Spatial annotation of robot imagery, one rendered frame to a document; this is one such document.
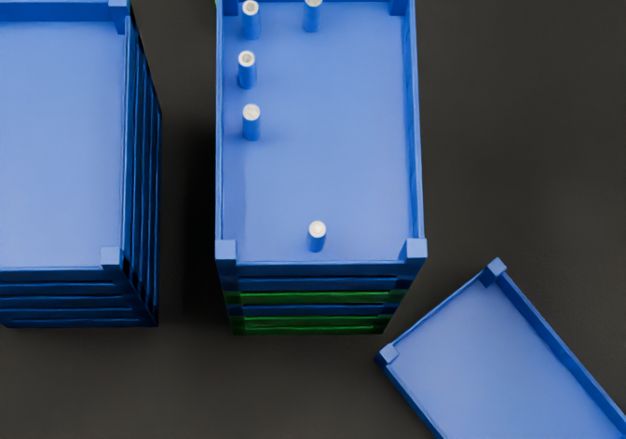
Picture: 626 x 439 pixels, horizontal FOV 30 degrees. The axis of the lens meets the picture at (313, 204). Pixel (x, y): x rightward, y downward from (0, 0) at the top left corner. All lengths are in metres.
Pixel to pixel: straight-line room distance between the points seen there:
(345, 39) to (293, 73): 0.07
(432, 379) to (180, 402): 0.33
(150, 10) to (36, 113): 0.43
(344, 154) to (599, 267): 0.55
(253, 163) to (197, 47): 0.51
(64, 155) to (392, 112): 0.36
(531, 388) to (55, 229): 0.67
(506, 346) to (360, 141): 0.48
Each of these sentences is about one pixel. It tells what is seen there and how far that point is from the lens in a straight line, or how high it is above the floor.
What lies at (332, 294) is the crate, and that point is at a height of 0.29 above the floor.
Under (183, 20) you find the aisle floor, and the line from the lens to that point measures 1.70.
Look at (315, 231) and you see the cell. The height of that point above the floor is 0.47.
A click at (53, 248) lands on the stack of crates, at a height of 0.32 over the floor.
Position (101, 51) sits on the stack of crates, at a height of 0.32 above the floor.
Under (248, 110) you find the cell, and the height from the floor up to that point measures 0.47.
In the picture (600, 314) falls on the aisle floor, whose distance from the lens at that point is 1.63.
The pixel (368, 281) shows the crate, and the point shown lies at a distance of 1.21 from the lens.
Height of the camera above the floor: 1.55
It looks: 75 degrees down
